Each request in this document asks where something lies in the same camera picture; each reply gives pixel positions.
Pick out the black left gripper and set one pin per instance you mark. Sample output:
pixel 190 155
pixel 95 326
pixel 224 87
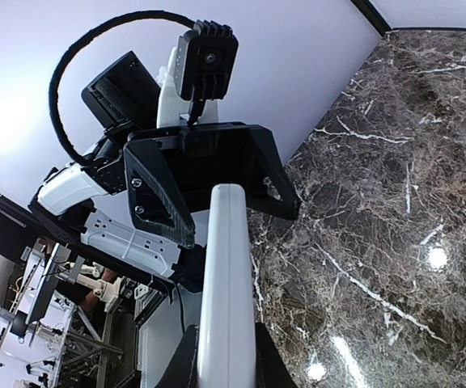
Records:
pixel 171 173

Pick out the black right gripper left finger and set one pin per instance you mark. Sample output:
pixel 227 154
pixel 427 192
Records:
pixel 181 371

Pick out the black frame post right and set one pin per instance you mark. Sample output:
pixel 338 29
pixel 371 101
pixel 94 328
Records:
pixel 370 13

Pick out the white remote control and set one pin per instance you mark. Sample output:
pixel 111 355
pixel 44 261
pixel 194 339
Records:
pixel 226 352

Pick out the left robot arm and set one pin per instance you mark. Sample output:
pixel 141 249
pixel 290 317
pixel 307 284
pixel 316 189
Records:
pixel 86 204

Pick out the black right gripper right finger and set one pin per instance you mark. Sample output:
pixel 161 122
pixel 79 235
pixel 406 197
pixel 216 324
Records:
pixel 271 371

